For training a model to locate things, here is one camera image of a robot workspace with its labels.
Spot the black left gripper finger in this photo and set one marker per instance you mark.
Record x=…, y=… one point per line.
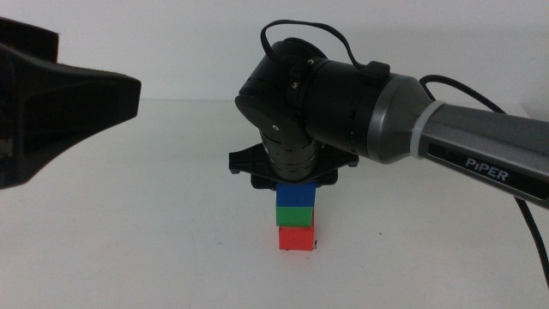
x=30, y=40
x=56, y=103

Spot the blue cube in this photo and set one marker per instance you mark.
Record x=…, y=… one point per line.
x=296, y=195

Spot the green cube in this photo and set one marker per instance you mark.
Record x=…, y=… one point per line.
x=294, y=216

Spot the red cube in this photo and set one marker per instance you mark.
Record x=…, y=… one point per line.
x=296, y=239

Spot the grey right Piper arm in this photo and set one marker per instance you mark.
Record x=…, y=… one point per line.
x=386, y=120

